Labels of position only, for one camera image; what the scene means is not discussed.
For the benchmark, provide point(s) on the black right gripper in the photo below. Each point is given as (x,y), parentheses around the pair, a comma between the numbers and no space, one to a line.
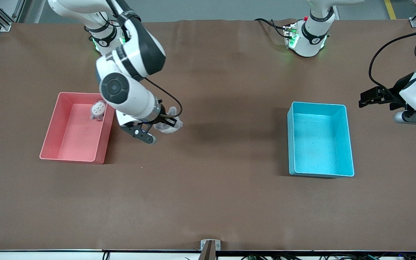
(162,117)

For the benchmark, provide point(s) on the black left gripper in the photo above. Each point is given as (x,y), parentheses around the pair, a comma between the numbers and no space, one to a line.
(398,91)

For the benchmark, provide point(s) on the dark grey plush toy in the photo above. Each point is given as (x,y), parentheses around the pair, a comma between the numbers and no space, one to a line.
(166,129)

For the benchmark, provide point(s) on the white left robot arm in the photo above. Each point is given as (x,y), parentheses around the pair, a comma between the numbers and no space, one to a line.
(311,43)

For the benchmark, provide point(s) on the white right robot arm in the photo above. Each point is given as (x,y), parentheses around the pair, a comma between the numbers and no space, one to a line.
(128,94)

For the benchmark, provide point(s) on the blue plastic box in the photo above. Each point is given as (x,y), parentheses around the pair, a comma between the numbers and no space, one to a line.
(320,155)

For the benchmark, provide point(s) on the pink plastic box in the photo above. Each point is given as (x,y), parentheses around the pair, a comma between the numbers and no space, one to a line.
(78,144)

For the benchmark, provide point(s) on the brown table cover sheet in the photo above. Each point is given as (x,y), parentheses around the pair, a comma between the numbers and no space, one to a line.
(208,198)

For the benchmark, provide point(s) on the metal table edge bracket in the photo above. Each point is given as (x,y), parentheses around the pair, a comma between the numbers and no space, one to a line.
(217,245)

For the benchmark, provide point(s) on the white table edge rail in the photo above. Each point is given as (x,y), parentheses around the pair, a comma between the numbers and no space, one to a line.
(49,255)

